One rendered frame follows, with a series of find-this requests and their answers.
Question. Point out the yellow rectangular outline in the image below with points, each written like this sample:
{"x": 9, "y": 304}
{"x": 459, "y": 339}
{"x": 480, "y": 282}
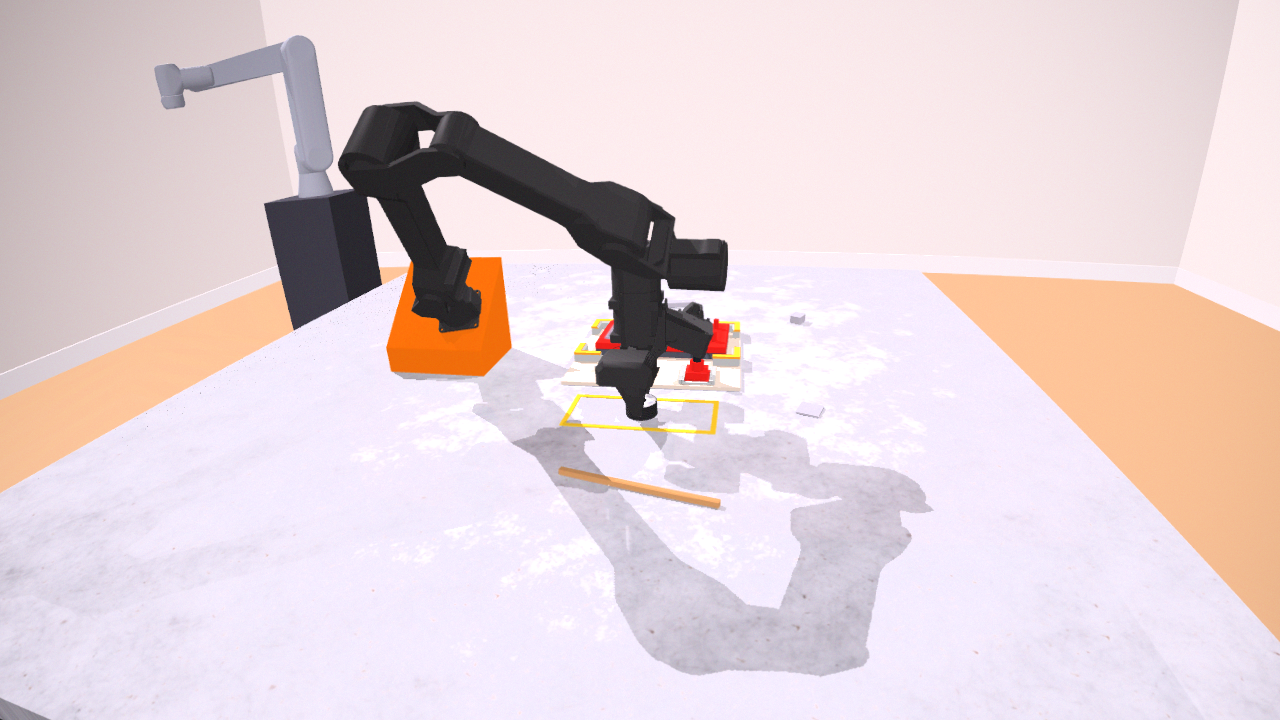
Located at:
{"x": 712, "y": 432}

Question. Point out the orange wooden stick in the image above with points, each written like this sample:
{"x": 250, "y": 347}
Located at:
{"x": 641, "y": 488}

